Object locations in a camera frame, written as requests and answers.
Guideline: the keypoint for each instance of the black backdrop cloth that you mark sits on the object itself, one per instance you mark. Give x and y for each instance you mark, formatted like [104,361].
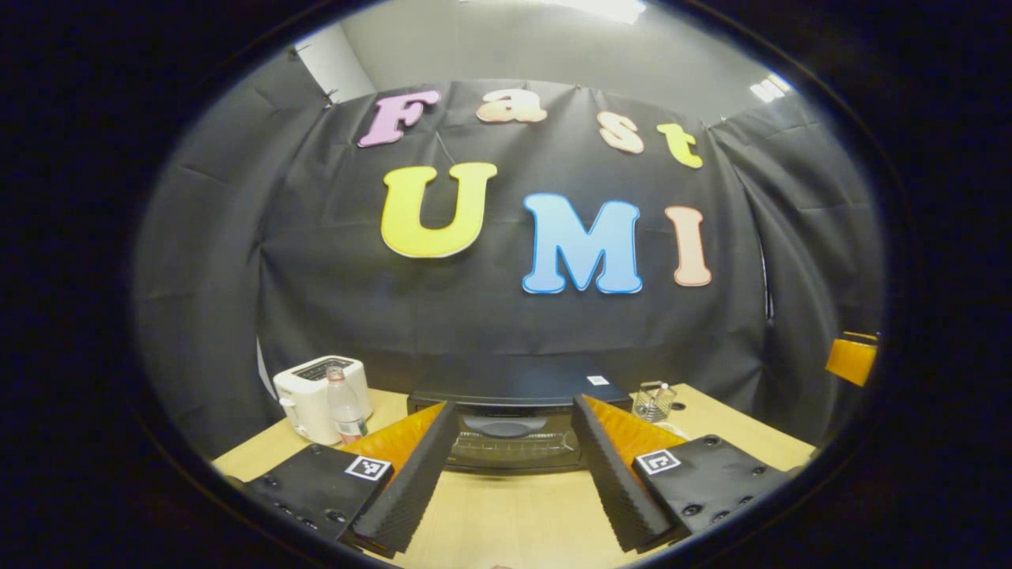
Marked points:
[316,316]

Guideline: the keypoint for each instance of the white toaster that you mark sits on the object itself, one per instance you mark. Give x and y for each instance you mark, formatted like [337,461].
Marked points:
[304,395]

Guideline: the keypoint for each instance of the clear plastic water bottle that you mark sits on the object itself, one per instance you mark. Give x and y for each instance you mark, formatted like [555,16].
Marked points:
[346,411]

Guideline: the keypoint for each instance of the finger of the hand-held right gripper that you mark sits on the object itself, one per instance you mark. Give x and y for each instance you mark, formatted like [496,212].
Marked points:
[852,359]

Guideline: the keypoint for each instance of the black electric oven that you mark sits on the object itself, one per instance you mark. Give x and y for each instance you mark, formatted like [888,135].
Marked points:
[514,450]

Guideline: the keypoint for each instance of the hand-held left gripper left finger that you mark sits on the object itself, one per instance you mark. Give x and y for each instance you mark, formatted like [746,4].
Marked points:
[419,482]

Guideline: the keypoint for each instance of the small ceiling light panel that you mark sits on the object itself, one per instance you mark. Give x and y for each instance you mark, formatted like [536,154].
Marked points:
[771,88]

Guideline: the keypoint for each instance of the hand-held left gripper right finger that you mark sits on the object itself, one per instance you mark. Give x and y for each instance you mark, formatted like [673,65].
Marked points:
[613,474]

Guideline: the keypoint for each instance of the large ceiling light panel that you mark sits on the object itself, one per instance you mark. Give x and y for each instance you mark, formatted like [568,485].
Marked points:
[601,9]

